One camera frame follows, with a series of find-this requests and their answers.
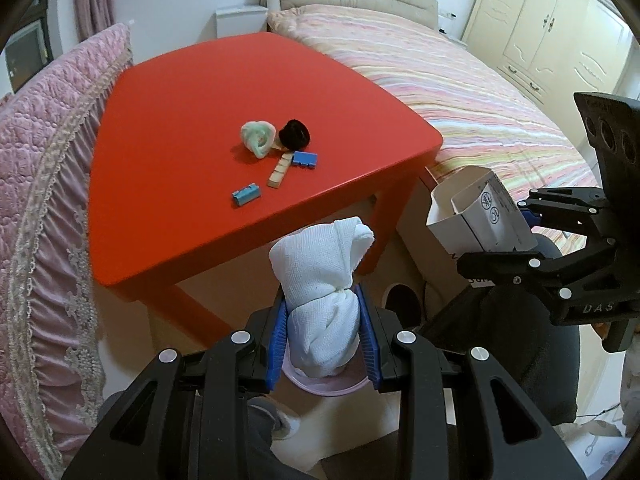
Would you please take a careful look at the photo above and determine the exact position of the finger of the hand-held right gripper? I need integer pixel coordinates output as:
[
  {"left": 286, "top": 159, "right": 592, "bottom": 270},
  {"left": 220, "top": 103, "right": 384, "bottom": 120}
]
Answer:
[
  {"left": 517, "top": 186, "right": 614, "bottom": 242},
  {"left": 457, "top": 239, "right": 620, "bottom": 307}
]

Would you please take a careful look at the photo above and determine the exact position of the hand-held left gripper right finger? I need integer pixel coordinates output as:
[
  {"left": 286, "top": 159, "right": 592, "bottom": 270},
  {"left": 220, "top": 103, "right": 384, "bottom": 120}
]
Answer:
[{"left": 355, "top": 282, "right": 586, "bottom": 480}]

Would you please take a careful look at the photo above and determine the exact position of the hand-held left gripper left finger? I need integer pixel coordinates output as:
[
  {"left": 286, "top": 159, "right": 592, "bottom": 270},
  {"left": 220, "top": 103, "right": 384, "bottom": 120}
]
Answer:
[{"left": 62, "top": 292, "right": 291, "bottom": 480}]

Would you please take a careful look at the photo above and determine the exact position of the white paper box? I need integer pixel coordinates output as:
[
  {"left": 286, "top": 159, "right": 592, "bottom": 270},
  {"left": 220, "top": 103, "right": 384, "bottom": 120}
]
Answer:
[{"left": 426, "top": 165, "right": 540, "bottom": 261}]

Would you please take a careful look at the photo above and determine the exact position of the white cloth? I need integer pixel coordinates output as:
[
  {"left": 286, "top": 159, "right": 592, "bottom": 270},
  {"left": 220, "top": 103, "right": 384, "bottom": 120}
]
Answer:
[{"left": 268, "top": 216, "right": 375, "bottom": 380}]

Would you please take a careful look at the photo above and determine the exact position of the pink bowl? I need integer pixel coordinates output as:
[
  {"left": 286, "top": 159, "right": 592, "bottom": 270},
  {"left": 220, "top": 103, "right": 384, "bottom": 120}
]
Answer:
[{"left": 282, "top": 360, "right": 373, "bottom": 397}]

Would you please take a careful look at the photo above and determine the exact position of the cream wardrobe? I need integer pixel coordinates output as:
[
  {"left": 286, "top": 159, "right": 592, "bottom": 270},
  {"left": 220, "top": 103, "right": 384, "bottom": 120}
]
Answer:
[{"left": 461, "top": 0, "right": 636, "bottom": 111}]

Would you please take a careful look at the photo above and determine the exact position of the small blue block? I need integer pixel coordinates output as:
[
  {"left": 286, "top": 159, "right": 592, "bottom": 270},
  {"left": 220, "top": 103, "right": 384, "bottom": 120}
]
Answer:
[{"left": 231, "top": 183, "right": 262, "bottom": 207}]

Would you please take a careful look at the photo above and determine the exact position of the bed with striped cover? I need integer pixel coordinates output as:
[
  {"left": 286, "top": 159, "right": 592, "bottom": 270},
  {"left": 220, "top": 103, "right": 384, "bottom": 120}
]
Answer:
[{"left": 266, "top": 4, "right": 601, "bottom": 256}]

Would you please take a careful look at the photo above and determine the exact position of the wooden toothed strip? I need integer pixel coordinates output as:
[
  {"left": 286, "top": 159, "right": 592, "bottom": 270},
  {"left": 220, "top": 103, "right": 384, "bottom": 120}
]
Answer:
[{"left": 267, "top": 152, "right": 293, "bottom": 191}]

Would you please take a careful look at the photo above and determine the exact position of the red table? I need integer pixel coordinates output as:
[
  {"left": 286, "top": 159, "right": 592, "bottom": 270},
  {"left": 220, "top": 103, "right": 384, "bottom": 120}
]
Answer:
[{"left": 87, "top": 31, "right": 445, "bottom": 348}]

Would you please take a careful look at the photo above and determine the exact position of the pale green crumpled cloth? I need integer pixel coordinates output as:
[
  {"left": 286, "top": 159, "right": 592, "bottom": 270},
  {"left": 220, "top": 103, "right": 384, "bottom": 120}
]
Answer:
[{"left": 240, "top": 120, "right": 277, "bottom": 159}]

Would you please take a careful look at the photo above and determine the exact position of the black sock ball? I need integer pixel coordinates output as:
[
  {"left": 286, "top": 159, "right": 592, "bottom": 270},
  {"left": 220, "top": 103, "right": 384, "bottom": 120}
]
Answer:
[{"left": 278, "top": 119, "right": 312, "bottom": 153}]

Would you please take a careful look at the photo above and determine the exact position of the pink quilted cover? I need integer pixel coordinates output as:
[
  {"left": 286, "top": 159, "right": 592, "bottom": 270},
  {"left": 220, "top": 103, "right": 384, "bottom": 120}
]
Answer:
[{"left": 0, "top": 22, "right": 135, "bottom": 480}]

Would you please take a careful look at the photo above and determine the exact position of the white nightstand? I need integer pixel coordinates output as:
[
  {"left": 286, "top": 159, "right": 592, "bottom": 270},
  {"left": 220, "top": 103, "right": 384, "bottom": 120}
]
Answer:
[{"left": 215, "top": 5, "right": 269, "bottom": 39}]

